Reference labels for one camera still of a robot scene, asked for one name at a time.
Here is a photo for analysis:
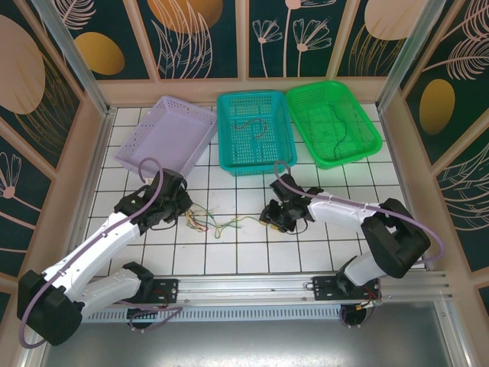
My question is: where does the green wire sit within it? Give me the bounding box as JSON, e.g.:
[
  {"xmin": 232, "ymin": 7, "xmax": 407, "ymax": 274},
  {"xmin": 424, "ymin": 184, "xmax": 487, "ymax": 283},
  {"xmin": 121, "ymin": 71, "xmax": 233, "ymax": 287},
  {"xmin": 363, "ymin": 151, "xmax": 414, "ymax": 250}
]
[{"xmin": 189, "ymin": 206, "xmax": 217, "ymax": 230}]

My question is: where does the yellow wire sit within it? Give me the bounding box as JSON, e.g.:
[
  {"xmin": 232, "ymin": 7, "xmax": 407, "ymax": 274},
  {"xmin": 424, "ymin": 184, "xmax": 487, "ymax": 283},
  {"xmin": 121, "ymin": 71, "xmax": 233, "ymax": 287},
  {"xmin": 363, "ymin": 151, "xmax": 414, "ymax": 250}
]
[{"xmin": 213, "ymin": 215, "xmax": 268, "ymax": 240}]

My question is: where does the lavender perforated plastic basket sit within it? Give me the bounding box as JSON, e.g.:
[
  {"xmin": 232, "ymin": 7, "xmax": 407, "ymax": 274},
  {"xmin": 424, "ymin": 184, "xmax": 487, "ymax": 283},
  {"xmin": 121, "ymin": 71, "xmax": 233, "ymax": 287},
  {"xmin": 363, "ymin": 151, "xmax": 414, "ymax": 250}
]
[{"xmin": 115, "ymin": 95, "xmax": 218, "ymax": 179}]

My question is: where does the teal wire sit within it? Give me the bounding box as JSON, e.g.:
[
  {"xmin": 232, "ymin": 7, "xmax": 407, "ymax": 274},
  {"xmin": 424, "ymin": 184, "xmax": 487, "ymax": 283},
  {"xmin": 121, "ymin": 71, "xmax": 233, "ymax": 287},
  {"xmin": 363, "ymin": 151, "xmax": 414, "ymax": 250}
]
[{"xmin": 329, "ymin": 99, "xmax": 351, "ymax": 161}]

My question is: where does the teal perforated plastic basket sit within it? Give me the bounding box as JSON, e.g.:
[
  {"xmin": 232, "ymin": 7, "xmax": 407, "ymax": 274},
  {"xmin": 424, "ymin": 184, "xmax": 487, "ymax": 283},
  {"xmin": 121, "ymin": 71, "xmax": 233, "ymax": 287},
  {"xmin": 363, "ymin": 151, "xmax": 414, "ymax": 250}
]
[{"xmin": 215, "ymin": 90, "xmax": 299, "ymax": 177}]

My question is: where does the green perforated plastic basket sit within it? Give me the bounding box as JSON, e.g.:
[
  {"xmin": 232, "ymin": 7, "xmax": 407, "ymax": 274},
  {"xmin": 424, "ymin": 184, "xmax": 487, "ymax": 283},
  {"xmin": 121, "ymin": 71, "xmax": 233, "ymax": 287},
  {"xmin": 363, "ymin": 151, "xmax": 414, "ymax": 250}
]
[{"xmin": 285, "ymin": 80, "xmax": 383, "ymax": 171}]

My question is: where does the grey metal sheet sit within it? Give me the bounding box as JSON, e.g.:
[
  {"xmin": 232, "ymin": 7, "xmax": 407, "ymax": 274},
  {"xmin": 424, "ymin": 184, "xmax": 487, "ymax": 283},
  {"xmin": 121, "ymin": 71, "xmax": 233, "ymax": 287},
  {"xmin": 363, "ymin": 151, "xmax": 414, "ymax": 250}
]
[{"xmin": 37, "ymin": 323, "xmax": 459, "ymax": 367}]

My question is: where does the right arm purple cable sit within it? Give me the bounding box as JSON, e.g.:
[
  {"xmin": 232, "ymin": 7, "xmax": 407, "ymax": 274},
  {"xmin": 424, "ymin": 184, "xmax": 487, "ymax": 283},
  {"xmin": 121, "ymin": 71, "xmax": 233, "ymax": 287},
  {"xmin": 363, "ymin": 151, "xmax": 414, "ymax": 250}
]
[{"xmin": 274, "ymin": 160, "xmax": 446, "ymax": 330}]

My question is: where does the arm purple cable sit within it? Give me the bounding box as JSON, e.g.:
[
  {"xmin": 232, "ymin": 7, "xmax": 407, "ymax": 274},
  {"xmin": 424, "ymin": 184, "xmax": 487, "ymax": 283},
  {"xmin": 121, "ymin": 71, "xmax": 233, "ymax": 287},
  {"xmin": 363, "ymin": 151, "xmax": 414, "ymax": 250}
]
[
  {"xmin": 274, "ymin": 160, "xmax": 446, "ymax": 330},
  {"xmin": 18, "ymin": 158, "xmax": 183, "ymax": 349}
]

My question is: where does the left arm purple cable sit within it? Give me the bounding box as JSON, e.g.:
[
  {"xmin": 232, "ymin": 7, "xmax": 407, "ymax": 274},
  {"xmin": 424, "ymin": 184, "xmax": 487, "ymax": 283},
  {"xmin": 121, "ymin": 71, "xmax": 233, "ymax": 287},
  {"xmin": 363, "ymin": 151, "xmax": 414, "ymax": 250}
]
[{"xmin": 18, "ymin": 158, "xmax": 183, "ymax": 349}]

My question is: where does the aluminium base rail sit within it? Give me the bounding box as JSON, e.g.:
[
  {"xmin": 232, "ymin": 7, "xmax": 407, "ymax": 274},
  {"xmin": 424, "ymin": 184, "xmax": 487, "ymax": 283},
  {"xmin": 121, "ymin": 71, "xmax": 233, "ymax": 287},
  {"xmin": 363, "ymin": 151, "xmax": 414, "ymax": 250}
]
[{"xmin": 86, "ymin": 269, "xmax": 455, "ymax": 307}]

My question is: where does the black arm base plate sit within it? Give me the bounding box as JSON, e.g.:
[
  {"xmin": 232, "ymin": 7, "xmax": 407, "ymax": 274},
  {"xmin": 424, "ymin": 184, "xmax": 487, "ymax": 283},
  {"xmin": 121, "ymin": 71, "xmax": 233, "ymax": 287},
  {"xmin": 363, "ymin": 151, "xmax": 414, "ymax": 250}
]
[
  {"xmin": 312, "ymin": 274, "xmax": 383, "ymax": 303},
  {"xmin": 109, "ymin": 278, "xmax": 180, "ymax": 305}
]

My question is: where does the aluminium side rail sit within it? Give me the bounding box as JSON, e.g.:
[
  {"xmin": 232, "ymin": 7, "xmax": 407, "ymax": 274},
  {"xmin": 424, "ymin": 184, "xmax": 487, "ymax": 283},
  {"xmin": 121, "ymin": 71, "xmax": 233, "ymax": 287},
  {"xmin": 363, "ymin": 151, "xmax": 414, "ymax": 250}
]
[
  {"xmin": 36, "ymin": 108, "xmax": 118, "ymax": 276},
  {"xmin": 376, "ymin": 106, "xmax": 465, "ymax": 322}
]

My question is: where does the slotted grey cable duct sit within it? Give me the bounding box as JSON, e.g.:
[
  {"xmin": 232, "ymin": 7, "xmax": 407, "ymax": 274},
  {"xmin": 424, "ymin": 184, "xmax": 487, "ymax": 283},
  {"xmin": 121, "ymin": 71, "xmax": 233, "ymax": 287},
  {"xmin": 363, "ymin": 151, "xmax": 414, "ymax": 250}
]
[{"xmin": 82, "ymin": 307, "xmax": 345, "ymax": 325}]

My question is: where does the floral wall art panel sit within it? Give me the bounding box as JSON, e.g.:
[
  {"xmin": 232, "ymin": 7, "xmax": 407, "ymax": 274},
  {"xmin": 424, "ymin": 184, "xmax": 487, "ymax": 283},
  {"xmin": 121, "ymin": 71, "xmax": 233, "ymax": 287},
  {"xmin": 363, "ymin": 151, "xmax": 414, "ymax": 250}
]
[
  {"xmin": 0, "ymin": 114, "xmax": 54, "ymax": 278},
  {"xmin": 244, "ymin": 0, "xmax": 345, "ymax": 80},
  {"xmin": 0, "ymin": 0, "xmax": 85, "ymax": 171},
  {"xmin": 334, "ymin": 0, "xmax": 425, "ymax": 78},
  {"xmin": 131, "ymin": 0, "xmax": 242, "ymax": 80},
  {"xmin": 51, "ymin": 0, "xmax": 154, "ymax": 81},
  {"xmin": 433, "ymin": 141, "xmax": 489, "ymax": 274},
  {"xmin": 399, "ymin": 0, "xmax": 489, "ymax": 167}
]

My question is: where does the aluminium corner post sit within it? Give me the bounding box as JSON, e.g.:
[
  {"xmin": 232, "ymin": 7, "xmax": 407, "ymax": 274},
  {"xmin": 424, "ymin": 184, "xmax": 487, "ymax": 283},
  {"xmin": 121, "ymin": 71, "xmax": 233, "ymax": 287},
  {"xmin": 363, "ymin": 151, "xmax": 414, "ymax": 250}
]
[
  {"xmin": 30, "ymin": 0, "xmax": 118, "ymax": 118},
  {"xmin": 376, "ymin": 0, "xmax": 448, "ymax": 112}
]

